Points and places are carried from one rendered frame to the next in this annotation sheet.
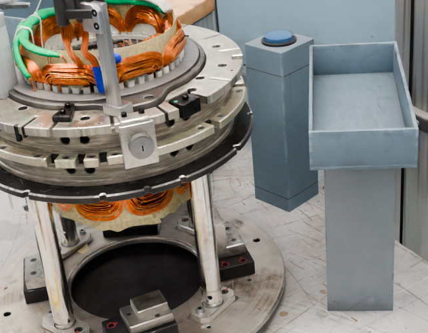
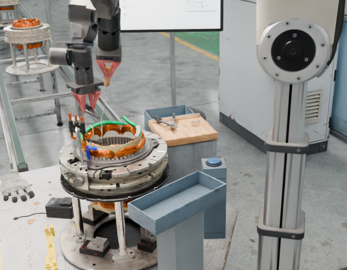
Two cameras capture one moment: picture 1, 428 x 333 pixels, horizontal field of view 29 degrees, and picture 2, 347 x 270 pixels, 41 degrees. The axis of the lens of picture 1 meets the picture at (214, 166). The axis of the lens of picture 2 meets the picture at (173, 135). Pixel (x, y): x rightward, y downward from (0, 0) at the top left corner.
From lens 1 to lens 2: 88 cm
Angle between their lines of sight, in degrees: 37
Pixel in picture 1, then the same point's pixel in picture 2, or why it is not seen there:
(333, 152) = (134, 215)
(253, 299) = (137, 261)
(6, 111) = (66, 152)
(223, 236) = (144, 231)
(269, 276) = (153, 256)
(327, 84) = (195, 189)
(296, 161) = (210, 218)
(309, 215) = (209, 244)
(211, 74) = (129, 166)
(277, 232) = not seen: hidden behind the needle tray
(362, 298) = not seen: outside the picture
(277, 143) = not seen: hidden behind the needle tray
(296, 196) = (209, 233)
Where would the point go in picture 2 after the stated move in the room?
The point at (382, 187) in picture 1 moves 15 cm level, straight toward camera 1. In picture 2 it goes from (172, 240) to (122, 264)
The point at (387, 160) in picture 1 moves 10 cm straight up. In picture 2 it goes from (147, 227) to (145, 191)
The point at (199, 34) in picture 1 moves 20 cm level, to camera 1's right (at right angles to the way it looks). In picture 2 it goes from (159, 149) to (215, 167)
